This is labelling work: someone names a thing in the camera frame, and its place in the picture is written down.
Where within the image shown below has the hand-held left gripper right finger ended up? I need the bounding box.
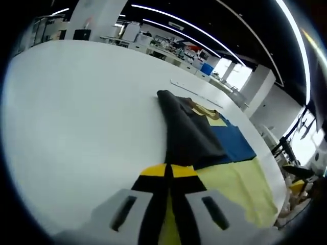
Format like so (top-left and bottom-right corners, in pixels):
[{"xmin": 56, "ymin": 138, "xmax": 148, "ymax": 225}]
[{"xmin": 170, "ymin": 164, "xmax": 259, "ymax": 245}]

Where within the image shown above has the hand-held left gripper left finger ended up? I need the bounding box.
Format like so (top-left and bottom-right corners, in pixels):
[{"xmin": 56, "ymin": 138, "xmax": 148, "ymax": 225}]
[{"xmin": 55, "ymin": 163, "xmax": 170, "ymax": 245}]

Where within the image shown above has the yellow blue grey garment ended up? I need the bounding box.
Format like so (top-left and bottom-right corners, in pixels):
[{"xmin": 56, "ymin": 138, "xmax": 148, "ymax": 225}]
[{"xmin": 156, "ymin": 89, "xmax": 279, "ymax": 245}]

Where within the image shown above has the white table strip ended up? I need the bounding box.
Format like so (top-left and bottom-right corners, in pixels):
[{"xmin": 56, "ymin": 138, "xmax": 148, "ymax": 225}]
[{"xmin": 169, "ymin": 79, "xmax": 225, "ymax": 109}]

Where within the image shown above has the blue storage bin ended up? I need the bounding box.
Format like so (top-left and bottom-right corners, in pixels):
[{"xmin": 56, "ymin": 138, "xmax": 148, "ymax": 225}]
[{"xmin": 200, "ymin": 63, "xmax": 215, "ymax": 76}]

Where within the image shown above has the white lab counter row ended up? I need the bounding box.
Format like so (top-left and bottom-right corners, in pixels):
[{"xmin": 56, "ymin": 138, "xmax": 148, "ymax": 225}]
[{"xmin": 146, "ymin": 42, "xmax": 205, "ymax": 75}]

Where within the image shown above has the short ceiling light strip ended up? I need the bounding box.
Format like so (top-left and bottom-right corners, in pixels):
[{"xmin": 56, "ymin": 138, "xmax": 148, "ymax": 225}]
[{"xmin": 142, "ymin": 18, "xmax": 223, "ymax": 58}]

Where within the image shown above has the black box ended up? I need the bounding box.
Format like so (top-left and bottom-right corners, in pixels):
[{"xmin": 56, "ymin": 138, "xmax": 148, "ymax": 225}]
[{"xmin": 73, "ymin": 29, "xmax": 91, "ymax": 41}]

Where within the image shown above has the long ceiling light strip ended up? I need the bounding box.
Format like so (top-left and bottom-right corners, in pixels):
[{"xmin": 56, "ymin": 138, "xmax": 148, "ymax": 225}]
[{"xmin": 131, "ymin": 3, "xmax": 246, "ymax": 66}]

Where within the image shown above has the white square pillar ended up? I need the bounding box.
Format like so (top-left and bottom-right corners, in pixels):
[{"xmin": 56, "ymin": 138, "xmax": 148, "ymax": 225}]
[{"xmin": 69, "ymin": 0, "xmax": 129, "ymax": 42}]

